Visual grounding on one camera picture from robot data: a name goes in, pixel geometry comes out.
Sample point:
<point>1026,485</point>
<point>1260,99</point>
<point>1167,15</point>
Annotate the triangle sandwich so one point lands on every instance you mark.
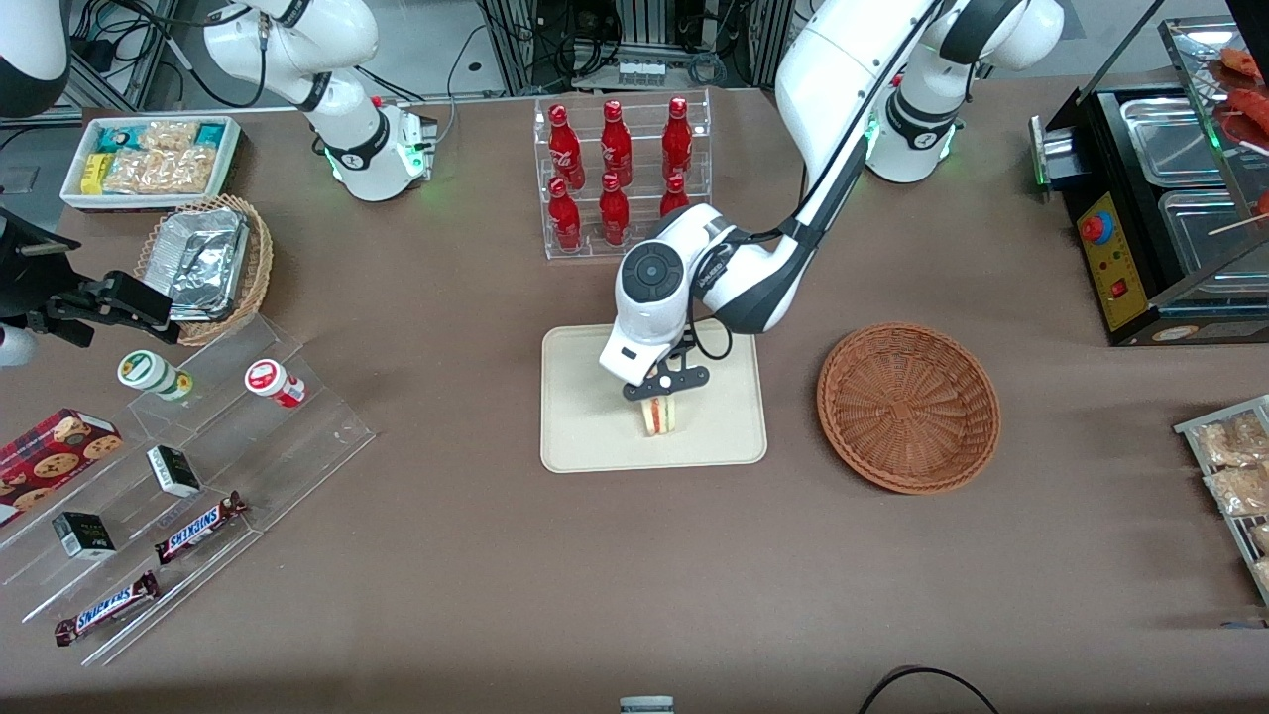
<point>662,418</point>

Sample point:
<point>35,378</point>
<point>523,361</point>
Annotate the black food warmer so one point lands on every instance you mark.
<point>1110,278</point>

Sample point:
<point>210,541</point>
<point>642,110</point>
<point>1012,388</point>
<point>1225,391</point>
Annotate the white power strip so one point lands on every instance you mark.
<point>641,72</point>

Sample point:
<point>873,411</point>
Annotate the small black box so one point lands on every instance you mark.
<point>173,471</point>
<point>83,535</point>

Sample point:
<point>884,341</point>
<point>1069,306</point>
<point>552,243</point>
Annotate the white snack bin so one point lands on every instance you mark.
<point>149,202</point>

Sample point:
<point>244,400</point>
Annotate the brown wicker basket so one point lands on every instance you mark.
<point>907,407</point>

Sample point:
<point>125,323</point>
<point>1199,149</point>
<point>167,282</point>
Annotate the light wicker basket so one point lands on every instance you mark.
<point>260,268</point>

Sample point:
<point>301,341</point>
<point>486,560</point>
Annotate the clear snack bag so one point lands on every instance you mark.
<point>1261,537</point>
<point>1263,575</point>
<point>1229,441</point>
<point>1239,491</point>

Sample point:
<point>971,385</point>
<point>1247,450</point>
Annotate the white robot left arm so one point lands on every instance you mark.
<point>843,79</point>

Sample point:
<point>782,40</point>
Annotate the aluminium foil container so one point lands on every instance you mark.
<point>203,258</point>
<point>198,313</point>

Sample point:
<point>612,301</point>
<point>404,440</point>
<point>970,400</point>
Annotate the grey metal object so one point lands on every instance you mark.
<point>646,705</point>

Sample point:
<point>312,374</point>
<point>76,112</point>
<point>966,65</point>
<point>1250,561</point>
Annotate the red sausage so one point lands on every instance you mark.
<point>1241,62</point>
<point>1251,109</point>

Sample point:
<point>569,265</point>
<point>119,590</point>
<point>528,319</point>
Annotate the steel warmer pan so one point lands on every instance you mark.
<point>1170,139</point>
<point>1205,233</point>

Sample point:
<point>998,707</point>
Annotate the clear acrylic bottle rack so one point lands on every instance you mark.
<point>639,104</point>

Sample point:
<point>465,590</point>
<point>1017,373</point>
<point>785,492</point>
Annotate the clear cracker bag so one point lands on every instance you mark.
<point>169,135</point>
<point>159,171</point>

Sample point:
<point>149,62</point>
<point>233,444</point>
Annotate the teal snack packet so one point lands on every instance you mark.
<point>114,140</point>
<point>210,135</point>

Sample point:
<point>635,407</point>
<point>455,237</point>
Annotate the red lid cup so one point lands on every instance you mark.
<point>266,378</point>

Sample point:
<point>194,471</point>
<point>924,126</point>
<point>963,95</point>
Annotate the green lid cup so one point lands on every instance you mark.
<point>144,370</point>

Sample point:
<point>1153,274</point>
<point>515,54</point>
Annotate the small blue object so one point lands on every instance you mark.
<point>1244,625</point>

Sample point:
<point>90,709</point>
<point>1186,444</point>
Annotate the yellow snack packet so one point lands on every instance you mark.
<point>95,174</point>

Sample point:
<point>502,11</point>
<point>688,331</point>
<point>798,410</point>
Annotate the Snickers bar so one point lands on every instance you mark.
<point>107,608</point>
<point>198,528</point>

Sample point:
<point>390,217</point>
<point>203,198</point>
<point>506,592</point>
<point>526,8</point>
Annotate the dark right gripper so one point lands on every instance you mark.
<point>33,280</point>

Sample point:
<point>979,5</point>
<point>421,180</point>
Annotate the aluminium equipment rack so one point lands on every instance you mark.
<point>555,40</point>

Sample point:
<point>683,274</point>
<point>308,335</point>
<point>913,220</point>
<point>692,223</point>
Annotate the red cookie box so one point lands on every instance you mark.
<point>50,456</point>

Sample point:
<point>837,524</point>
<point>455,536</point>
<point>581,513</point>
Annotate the beige plastic tray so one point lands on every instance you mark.
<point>585,416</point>

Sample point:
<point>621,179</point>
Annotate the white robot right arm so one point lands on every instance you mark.
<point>367,149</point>

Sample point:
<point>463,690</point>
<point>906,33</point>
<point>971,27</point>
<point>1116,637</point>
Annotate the red cola bottle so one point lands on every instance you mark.
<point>674,193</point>
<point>614,213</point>
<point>564,218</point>
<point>677,144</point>
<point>616,149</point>
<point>566,149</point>

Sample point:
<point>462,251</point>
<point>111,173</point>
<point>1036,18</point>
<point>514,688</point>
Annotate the clear acrylic step display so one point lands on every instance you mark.
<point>297,436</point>

